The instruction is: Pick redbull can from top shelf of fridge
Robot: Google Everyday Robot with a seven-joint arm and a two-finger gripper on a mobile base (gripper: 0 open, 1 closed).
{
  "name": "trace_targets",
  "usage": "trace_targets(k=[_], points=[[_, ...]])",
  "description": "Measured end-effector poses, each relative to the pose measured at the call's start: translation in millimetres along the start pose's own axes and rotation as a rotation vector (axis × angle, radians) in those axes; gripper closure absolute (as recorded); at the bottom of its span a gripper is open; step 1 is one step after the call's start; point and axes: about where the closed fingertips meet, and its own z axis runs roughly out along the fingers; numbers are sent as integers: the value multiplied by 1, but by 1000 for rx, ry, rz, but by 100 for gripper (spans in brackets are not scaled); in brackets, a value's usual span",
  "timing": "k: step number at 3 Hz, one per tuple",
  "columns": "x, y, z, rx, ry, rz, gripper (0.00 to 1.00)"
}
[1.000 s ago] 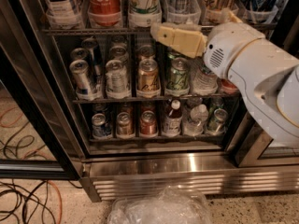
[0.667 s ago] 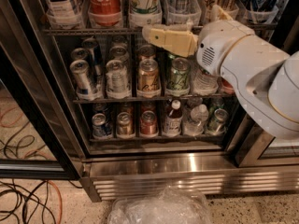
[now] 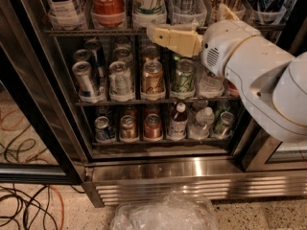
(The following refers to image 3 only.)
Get gold can middle shelf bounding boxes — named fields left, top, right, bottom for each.
left=142, top=60, right=164, bottom=94

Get front silver redbull can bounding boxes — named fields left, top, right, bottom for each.
left=72, top=61, right=99, bottom=97

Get gold can shelf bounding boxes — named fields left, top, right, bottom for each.
left=142, top=60, right=164, bottom=94
left=120, top=115, right=137, bottom=139

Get open glass fridge door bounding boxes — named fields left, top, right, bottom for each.
left=0, top=48, right=82, bottom=185

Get red juice bottle white cap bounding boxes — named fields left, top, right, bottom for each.
left=168, top=103, right=188, bottom=140

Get green can bottom shelf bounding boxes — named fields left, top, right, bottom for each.
left=213, top=111, right=235, bottom=138

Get red coca-cola can top shelf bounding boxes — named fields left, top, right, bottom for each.
left=93, top=0, right=125, bottom=28

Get orange floor cable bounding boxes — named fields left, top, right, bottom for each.
left=47, top=185, right=65, bottom=230

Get stainless steel display fridge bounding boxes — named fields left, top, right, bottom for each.
left=0, top=0, right=307, bottom=208

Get green can middle shelf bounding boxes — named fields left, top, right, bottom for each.
left=172, top=58, right=195, bottom=93

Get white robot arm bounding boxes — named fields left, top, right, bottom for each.
left=147, top=5, right=307, bottom=142

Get front red coke can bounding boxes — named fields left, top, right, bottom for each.
left=227, top=81, right=239, bottom=97

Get black floor cables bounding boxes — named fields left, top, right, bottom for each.
left=0, top=184, right=85, bottom=230

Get clear water bottle bottom shelf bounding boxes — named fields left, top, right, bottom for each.
left=188, top=106, right=215, bottom=140

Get copper can bottom shelf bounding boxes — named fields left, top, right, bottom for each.
left=144, top=113, right=162, bottom=139

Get rear blue redbull can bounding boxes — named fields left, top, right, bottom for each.
left=84, top=38, right=106, bottom=78

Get clear water bottle middle shelf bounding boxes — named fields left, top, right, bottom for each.
left=199, top=67, right=224, bottom=98

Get gold can bottom shelf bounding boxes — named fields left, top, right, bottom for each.
left=120, top=115, right=137, bottom=139

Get green can shelf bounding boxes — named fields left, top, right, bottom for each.
left=172, top=58, right=195, bottom=93
left=213, top=111, right=235, bottom=138

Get clear plastic bag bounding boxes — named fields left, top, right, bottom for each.
left=110, top=191, right=219, bottom=230

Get blue silver can bottom shelf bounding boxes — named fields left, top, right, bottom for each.
left=94, top=116, right=115, bottom=142

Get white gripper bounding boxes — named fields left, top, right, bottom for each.
left=146, top=4, right=261, bottom=77

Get clear water bottle shelf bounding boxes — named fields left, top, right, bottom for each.
left=188, top=106, right=215, bottom=140
left=199, top=67, right=224, bottom=98

